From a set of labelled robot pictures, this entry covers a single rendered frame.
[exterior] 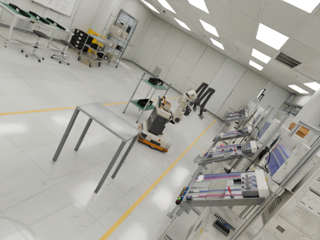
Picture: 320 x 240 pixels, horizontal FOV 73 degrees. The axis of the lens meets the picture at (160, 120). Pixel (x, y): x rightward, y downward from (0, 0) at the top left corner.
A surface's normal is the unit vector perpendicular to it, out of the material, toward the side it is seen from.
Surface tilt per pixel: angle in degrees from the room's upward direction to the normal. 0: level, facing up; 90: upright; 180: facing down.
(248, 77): 90
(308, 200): 91
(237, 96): 90
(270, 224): 90
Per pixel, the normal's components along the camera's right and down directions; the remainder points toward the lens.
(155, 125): 0.09, 0.38
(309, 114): -0.35, 0.12
